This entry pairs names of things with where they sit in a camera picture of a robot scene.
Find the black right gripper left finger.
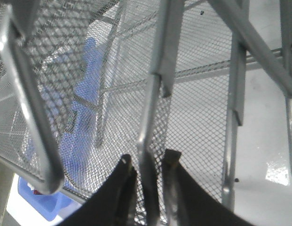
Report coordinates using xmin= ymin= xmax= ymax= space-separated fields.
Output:
xmin=58 ymin=154 xmax=137 ymax=226

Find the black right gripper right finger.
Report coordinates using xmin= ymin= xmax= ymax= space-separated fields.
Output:
xmin=162 ymin=149 xmax=252 ymax=226

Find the silver mesh tray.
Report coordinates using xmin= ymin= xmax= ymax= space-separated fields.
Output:
xmin=84 ymin=0 xmax=285 ymax=212
xmin=16 ymin=0 xmax=233 ymax=226
xmin=0 ymin=0 xmax=119 ymax=198

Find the blue plastic tray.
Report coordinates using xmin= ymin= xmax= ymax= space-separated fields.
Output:
xmin=17 ymin=37 xmax=102 ymax=221

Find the silver metal rack frame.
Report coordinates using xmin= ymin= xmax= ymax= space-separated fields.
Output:
xmin=150 ymin=0 xmax=292 ymax=210

